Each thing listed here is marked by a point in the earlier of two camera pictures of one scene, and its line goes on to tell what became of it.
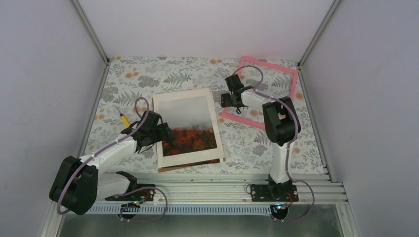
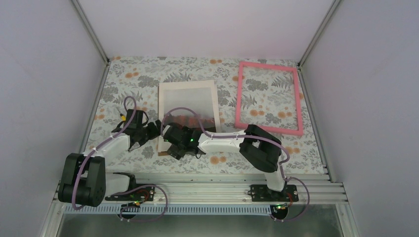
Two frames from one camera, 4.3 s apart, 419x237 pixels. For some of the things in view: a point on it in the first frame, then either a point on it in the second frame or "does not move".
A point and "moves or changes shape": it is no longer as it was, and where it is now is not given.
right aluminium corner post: x=324 y=22 does not move
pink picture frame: x=226 y=114 moves or changes shape
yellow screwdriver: x=127 y=124 does not move
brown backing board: x=162 y=170 → x=162 y=153
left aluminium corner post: x=77 y=5 does not move
